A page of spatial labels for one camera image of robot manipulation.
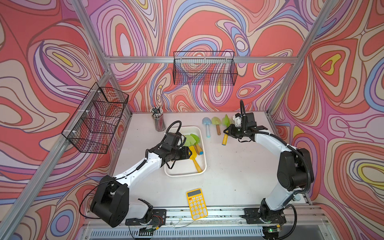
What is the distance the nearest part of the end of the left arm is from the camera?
610 mm

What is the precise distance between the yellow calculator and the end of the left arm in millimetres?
213

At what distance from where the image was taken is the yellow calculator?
0.75 meters
